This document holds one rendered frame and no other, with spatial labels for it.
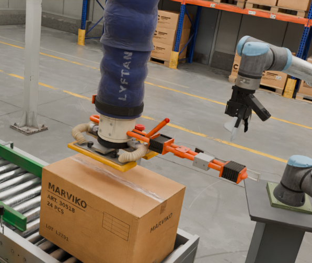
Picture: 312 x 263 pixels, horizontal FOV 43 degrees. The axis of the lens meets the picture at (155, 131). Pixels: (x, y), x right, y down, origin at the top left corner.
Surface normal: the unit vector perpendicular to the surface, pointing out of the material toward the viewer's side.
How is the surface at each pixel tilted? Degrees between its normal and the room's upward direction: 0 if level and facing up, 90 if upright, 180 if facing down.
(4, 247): 90
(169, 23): 91
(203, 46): 90
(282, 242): 90
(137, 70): 69
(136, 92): 76
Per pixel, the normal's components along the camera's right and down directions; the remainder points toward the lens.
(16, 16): 0.88, 0.29
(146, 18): 0.62, 0.11
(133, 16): 0.18, 0.10
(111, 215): -0.55, 0.22
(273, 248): -0.13, 0.34
